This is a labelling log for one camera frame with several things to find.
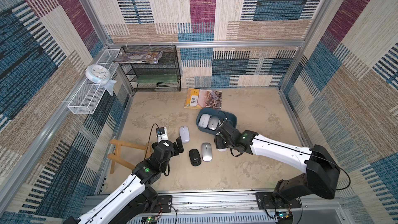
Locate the silver slim computer mouse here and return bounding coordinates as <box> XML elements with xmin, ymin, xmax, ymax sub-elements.
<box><xmin>202</xmin><ymin>143</ymin><xmax>212</xmax><ymax>162</ymax></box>

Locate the black computer mouse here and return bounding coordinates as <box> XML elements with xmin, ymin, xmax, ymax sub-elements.
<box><xmin>189</xmin><ymin>149</ymin><xmax>202</xmax><ymax>167</ymax></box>

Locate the teal plastic storage box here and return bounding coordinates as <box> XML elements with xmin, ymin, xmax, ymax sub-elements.
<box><xmin>195</xmin><ymin>107</ymin><xmax>237</xmax><ymax>135</ymax></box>

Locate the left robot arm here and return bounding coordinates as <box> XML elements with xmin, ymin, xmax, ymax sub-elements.
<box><xmin>64</xmin><ymin>138</ymin><xmax>183</xmax><ymax>224</ymax></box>

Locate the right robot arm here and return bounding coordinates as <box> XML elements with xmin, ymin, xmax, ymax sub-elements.
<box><xmin>215</xmin><ymin>121</ymin><xmax>341</xmax><ymax>207</ymax></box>

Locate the silver grey computer mouse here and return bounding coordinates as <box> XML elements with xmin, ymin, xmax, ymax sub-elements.
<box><xmin>207</xmin><ymin>116</ymin><xmax>220</xmax><ymax>130</ymax></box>

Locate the white rounded computer mouse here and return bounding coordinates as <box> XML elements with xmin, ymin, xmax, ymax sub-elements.
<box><xmin>198</xmin><ymin>114</ymin><xmax>210</xmax><ymax>129</ymax></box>

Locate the wooden stand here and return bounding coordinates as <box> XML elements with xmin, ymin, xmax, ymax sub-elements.
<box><xmin>107</xmin><ymin>139</ymin><xmax>152</xmax><ymax>174</ymax></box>

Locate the yellow English textbook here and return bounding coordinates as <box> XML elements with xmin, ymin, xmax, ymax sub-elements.
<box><xmin>184</xmin><ymin>88</ymin><xmax>222</xmax><ymax>110</ymax></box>

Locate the black stapler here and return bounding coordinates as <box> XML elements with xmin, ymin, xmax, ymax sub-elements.
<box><xmin>157</xmin><ymin>83</ymin><xmax>176</xmax><ymax>88</ymax></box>

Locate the black mesh desk shelf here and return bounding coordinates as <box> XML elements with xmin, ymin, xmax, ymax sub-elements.
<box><xmin>119</xmin><ymin>45</ymin><xmax>181</xmax><ymax>93</ymax></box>

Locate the magazine on shelf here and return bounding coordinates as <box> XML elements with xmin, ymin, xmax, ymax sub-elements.
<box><xmin>113</xmin><ymin>51</ymin><xmax>163</xmax><ymax>64</ymax></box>

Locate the white round clock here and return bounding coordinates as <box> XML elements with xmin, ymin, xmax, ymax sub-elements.
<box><xmin>85</xmin><ymin>64</ymin><xmax>110</xmax><ymax>85</ymax></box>

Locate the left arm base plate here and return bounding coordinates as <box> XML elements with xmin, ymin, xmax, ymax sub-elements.
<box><xmin>152</xmin><ymin>195</ymin><xmax>173</xmax><ymax>213</ymax></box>

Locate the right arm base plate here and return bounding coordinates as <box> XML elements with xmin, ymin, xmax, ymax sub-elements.
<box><xmin>255</xmin><ymin>191</ymin><xmax>302</xmax><ymax>210</ymax></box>

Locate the white wire wall basket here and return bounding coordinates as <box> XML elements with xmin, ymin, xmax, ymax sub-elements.
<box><xmin>68</xmin><ymin>49</ymin><xmax>121</xmax><ymax>115</ymax></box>

